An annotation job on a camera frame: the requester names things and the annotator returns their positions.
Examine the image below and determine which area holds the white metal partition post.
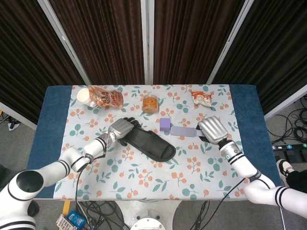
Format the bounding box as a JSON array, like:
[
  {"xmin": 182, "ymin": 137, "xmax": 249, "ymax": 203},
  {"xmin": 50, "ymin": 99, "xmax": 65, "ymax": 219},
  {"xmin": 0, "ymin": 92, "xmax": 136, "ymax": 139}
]
[
  {"xmin": 206, "ymin": 0, "xmax": 255, "ymax": 85},
  {"xmin": 140, "ymin": 0, "xmax": 155, "ymax": 85},
  {"xmin": 37, "ymin": 0, "xmax": 91, "ymax": 86}
]

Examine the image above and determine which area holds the colourful patterned small box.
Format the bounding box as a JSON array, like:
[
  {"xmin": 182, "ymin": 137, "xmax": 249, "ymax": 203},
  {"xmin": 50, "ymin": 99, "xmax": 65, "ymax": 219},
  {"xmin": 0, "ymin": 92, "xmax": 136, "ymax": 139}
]
[{"xmin": 56, "ymin": 214, "xmax": 73, "ymax": 230}]

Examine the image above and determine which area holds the floral printed tablecloth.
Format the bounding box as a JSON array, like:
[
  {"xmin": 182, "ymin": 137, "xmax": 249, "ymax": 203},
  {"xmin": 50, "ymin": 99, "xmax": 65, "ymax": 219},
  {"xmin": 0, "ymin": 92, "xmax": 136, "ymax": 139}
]
[{"xmin": 53, "ymin": 84, "xmax": 255, "ymax": 201}]

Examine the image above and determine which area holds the black rubber slipper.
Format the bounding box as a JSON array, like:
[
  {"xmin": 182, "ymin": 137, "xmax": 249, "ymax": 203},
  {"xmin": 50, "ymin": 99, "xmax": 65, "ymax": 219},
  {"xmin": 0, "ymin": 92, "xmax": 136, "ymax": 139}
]
[{"xmin": 121, "ymin": 127, "xmax": 177, "ymax": 162}]

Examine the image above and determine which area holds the blue fabric table cover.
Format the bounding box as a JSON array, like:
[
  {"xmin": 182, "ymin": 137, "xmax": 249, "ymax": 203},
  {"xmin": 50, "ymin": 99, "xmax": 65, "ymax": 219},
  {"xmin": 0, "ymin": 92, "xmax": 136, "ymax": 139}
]
[{"xmin": 25, "ymin": 84, "xmax": 286, "ymax": 200}]

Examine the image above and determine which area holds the white metal partition rail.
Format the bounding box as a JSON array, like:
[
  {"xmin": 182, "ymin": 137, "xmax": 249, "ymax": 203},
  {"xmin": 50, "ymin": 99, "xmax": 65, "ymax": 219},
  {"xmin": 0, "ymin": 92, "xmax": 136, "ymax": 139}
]
[
  {"xmin": 263, "ymin": 89, "xmax": 307, "ymax": 121},
  {"xmin": 0, "ymin": 101, "xmax": 38, "ymax": 131}
]

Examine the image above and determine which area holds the grey brush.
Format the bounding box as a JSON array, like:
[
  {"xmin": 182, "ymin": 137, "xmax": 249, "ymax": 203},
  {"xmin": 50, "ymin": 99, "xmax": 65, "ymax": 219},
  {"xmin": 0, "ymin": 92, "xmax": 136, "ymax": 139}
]
[{"xmin": 169, "ymin": 126, "xmax": 205, "ymax": 139}]

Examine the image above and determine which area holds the white black sneaker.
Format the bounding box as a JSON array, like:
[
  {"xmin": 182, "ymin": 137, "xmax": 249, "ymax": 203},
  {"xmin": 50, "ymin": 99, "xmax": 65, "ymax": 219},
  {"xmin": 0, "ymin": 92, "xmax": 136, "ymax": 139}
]
[{"xmin": 275, "ymin": 159, "xmax": 298, "ymax": 189}]

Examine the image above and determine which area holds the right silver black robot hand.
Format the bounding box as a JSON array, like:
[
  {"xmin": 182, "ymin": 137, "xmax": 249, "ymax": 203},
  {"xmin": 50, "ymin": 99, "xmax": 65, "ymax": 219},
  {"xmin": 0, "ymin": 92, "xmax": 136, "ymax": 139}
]
[{"xmin": 196, "ymin": 115, "xmax": 229, "ymax": 145}]

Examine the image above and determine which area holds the black round stand foot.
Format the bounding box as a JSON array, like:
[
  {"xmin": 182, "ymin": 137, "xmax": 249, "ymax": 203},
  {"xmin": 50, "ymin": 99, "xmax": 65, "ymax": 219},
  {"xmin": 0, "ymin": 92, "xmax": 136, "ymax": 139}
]
[{"xmin": 26, "ymin": 200, "xmax": 40, "ymax": 217}]

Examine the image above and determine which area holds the blue snack packet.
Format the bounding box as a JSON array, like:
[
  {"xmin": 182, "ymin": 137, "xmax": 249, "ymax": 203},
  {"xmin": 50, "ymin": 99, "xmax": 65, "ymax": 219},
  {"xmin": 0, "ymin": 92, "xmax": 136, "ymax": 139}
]
[{"xmin": 66, "ymin": 210, "xmax": 86, "ymax": 229}]

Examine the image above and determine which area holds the clear jar of orange bands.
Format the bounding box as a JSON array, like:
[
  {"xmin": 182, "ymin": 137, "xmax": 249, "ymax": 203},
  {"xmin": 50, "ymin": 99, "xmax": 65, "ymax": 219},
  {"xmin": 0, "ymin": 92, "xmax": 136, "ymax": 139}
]
[{"xmin": 141, "ymin": 94, "xmax": 160, "ymax": 114}]

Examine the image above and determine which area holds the black cable tangle under table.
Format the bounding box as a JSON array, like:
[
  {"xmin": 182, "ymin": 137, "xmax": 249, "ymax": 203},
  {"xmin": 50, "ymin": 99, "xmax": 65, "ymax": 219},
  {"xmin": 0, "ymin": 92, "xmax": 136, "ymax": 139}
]
[{"xmin": 76, "ymin": 200, "xmax": 135, "ymax": 230}]

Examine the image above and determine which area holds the black power strip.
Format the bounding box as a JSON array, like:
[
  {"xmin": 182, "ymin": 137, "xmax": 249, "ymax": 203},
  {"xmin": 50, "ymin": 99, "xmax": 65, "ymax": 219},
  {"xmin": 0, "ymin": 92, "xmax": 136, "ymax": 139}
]
[{"xmin": 272, "ymin": 142, "xmax": 307, "ymax": 151}]

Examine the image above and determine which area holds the black floor cable bundle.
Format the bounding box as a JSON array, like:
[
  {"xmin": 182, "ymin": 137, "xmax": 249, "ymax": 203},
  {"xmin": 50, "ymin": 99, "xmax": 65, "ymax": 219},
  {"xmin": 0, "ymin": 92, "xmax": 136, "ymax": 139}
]
[{"xmin": 265, "ymin": 94, "xmax": 307, "ymax": 146}]

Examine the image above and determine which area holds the orange brown snack pouch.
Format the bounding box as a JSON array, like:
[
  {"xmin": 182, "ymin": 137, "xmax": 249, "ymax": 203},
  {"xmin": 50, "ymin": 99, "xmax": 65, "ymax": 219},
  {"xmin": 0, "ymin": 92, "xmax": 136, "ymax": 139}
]
[{"xmin": 88, "ymin": 85, "xmax": 124, "ymax": 110}]

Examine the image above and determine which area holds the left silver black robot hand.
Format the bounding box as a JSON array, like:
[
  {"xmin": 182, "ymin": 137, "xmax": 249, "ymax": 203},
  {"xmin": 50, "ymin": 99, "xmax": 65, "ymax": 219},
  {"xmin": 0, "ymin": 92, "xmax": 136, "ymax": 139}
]
[{"xmin": 107, "ymin": 116, "xmax": 142, "ymax": 147}]

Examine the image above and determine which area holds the dark brown ribbed partition panel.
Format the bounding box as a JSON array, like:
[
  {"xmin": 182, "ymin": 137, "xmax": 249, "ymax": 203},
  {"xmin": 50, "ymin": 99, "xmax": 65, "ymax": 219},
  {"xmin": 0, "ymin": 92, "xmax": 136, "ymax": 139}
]
[
  {"xmin": 49, "ymin": 0, "xmax": 146, "ymax": 85},
  {"xmin": 0, "ymin": 0, "xmax": 83, "ymax": 120},
  {"xmin": 153, "ymin": 0, "xmax": 245, "ymax": 85},
  {"xmin": 211, "ymin": 0, "xmax": 307, "ymax": 115}
]

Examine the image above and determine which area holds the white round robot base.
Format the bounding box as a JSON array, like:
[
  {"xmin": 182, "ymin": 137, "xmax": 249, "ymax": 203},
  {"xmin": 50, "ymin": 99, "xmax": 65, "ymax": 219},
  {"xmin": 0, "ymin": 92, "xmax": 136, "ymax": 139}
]
[{"xmin": 130, "ymin": 210, "xmax": 166, "ymax": 230}]

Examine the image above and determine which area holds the purple foam cube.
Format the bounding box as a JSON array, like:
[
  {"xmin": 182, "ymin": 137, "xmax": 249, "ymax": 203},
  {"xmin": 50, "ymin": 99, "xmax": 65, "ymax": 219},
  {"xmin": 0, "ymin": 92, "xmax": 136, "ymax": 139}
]
[{"xmin": 159, "ymin": 117, "xmax": 172, "ymax": 132}]

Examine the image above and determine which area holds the white paper cup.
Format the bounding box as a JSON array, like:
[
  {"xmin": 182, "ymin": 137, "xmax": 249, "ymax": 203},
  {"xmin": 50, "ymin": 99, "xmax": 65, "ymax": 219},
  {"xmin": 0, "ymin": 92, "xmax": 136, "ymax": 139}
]
[{"xmin": 76, "ymin": 87, "xmax": 98, "ymax": 108}]

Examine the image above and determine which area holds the crumpled orange white snack packet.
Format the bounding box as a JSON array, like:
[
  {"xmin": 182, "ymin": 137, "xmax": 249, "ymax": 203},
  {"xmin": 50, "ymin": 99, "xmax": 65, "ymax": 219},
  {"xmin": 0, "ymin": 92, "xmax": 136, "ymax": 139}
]
[{"xmin": 190, "ymin": 90, "xmax": 215, "ymax": 108}]

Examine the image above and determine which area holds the black trouser leg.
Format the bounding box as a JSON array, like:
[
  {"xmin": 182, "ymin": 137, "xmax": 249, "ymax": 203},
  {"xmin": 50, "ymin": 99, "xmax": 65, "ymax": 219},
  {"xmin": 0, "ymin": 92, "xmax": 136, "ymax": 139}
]
[{"xmin": 286, "ymin": 171, "xmax": 307, "ymax": 189}]

